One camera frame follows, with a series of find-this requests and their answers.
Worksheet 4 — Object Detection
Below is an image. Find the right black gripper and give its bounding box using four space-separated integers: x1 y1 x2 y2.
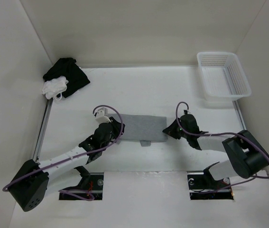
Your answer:
163 117 189 140

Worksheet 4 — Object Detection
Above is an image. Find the grey tank top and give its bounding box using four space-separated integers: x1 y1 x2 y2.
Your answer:
117 114 168 147

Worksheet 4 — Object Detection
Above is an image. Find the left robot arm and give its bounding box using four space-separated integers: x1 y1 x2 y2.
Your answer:
3 117 125 212

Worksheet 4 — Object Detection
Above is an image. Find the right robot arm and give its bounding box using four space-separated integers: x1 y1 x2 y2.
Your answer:
162 114 269 188

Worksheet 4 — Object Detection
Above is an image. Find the white folded tank top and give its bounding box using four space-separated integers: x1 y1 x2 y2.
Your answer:
42 76 69 101

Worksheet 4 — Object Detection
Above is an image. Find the black folded tank top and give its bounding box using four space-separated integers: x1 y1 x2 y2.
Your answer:
43 57 90 98

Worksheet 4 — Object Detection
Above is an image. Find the white plastic basket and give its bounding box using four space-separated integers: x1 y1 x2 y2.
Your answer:
196 51 251 102

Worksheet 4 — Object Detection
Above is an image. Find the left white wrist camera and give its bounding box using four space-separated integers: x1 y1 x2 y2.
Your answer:
94 107 111 124

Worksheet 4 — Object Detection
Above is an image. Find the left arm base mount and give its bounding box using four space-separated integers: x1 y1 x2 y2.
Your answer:
59 166 104 201

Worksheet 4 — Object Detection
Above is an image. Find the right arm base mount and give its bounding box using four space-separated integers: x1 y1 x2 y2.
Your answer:
187 172 233 200

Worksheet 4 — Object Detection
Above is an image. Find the left aluminium table rail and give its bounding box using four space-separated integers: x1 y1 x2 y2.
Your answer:
32 99 53 162

